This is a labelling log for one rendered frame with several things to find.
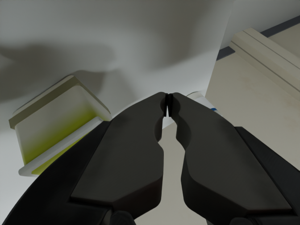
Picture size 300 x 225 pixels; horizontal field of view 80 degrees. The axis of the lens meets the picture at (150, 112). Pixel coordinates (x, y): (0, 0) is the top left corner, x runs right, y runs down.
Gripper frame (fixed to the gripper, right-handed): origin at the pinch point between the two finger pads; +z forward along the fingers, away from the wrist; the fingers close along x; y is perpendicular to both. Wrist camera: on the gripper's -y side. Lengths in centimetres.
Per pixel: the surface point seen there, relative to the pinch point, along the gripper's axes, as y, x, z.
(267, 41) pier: 35, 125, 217
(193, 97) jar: 10.8, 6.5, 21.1
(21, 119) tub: 4.0, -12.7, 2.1
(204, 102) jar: 11.4, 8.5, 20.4
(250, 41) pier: 35, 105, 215
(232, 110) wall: 86, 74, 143
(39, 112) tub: 3.3, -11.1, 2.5
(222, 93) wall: 77, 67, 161
